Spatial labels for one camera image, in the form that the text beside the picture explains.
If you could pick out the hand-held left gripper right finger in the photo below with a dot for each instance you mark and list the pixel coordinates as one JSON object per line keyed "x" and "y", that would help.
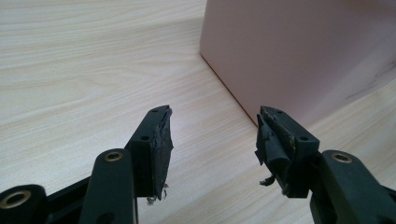
{"x": 292, "y": 155}

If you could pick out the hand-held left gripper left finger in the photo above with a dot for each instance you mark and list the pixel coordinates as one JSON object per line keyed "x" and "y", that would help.
{"x": 146, "y": 155}

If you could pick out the pink plastic lidded box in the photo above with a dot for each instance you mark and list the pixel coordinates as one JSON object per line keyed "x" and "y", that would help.
{"x": 295, "y": 53}

